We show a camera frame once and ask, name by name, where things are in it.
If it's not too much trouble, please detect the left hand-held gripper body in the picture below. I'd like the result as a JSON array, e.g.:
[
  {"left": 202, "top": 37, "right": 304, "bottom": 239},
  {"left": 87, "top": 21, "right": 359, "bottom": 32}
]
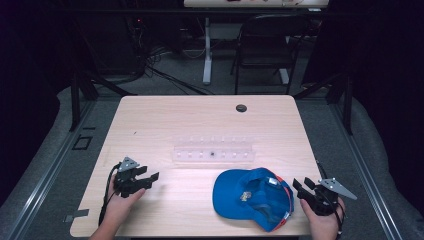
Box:
[{"left": 113, "top": 156, "right": 150, "bottom": 199}]

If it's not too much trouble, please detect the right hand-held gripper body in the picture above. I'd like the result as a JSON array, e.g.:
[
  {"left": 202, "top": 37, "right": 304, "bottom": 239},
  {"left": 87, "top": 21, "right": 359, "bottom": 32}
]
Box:
[{"left": 308, "top": 177, "right": 358, "bottom": 217}]

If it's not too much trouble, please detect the blue baseball cap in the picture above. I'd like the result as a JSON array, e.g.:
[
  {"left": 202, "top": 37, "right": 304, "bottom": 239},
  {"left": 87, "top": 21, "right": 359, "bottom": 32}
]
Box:
[{"left": 212, "top": 167, "right": 296, "bottom": 233}]

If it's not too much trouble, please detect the person's left hand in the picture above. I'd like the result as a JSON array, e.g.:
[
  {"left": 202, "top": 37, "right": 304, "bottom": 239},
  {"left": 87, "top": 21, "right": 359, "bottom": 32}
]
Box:
[{"left": 103, "top": 174, "right": 147, "bottom": 232}]

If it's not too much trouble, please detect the person's right hand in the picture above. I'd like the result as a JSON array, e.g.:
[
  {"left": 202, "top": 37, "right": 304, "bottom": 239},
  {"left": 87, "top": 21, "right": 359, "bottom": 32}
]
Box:
[{"left": 299, "top": 196, "right": 347, "bottom": 240}]

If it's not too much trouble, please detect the grey tape strip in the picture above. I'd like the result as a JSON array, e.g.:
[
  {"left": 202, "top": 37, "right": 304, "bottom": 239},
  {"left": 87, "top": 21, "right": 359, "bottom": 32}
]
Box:
[{"left": 62, "top": 208, "right": 91, "bottom": 224}]

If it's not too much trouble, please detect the clear plastic tray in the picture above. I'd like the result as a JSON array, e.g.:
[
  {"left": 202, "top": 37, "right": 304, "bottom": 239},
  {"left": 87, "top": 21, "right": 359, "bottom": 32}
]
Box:
[{"left": 172, "top": 134, "right": 257, "bottom": 165}]

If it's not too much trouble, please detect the black folding chair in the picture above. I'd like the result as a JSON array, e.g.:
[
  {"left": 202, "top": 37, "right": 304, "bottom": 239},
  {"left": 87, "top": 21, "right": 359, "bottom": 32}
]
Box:
[{"left": 229, "top": 13, "right": 310, "bottom": 96}]

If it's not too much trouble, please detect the white background desk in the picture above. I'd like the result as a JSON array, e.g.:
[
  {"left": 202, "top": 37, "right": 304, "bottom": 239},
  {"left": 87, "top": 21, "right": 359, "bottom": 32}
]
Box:
[{"left": 182, "top": 0, "right": 331, "bottom": 86}]

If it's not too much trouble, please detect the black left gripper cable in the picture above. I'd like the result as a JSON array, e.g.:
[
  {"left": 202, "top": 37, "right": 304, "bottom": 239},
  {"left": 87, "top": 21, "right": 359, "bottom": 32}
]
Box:
[{"left": 97, "top": 162, "right": 122, "bottom": 227}]

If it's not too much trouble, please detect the aluminium floor rail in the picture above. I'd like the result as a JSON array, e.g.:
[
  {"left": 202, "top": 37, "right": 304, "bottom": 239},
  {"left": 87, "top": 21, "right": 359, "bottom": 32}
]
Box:
[
  {"left": 5, "top": 99, "right": 98, "bottom": 240},
  {"left": 327, "top": 99, "right": 405, "bottom": 240}
]

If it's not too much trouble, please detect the black metal frame stand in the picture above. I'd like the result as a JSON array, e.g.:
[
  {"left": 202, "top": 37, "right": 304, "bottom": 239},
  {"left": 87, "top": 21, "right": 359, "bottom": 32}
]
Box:
[
  {"left": 292, "top": 71, "right": 355, "bottom": 136},
  {"left": 67, "top": 64, "right": 138, "bottom": 133}
]

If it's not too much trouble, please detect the bundle of floor cables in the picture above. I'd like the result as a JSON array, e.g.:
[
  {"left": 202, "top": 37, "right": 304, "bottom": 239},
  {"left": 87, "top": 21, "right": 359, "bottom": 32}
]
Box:
[{"left": 133, "top": 19, "right": 216, "bottom": 97}]

